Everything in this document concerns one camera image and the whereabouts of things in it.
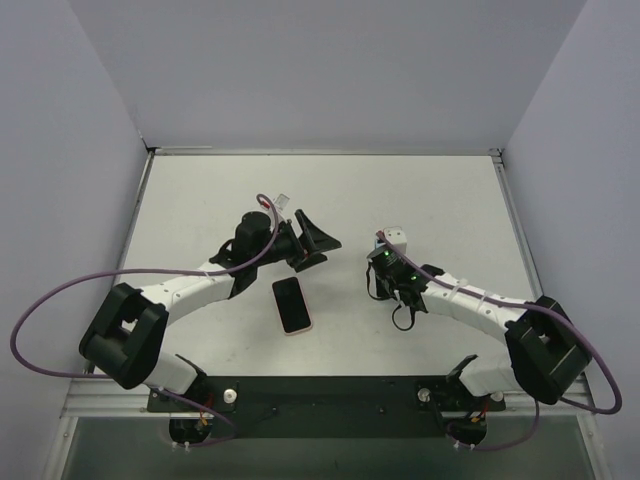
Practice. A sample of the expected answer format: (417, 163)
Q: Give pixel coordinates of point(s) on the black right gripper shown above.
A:
(379, 282)

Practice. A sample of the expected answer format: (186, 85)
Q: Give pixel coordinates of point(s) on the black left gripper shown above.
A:
(302, 245)

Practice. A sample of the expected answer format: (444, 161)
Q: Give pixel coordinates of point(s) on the pink phone case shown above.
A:
(300, 331)

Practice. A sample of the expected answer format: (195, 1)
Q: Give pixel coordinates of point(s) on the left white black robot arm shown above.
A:
(124, 340)

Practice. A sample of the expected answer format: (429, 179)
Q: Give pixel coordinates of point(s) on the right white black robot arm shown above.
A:
(491, 315)

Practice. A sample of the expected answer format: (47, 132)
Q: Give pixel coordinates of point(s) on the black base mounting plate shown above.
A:
(386, 407)

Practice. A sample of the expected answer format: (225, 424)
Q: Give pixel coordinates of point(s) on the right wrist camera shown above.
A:
(396, 237)

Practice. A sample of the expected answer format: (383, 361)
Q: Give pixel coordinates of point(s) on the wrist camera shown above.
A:
(281, 202)
(396, 237)

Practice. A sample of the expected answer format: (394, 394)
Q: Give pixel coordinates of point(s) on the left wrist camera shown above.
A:
(281, 202)

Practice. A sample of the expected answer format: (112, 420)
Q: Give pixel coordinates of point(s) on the aluminium right frame rail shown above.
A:
(525, 240)

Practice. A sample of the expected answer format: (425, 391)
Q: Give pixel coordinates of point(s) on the aluminium frame rail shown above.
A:
(126, 218)
(525, 240)
(94, 398)
(420, 151)

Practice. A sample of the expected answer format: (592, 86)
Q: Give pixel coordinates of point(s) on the aluminium back frame rail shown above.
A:
(420, 151)

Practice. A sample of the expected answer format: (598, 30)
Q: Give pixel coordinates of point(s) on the aluminium left frame rail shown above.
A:
(126, 218)

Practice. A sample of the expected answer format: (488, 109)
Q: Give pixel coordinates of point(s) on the aluminium front frame rail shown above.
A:
(94, 398)

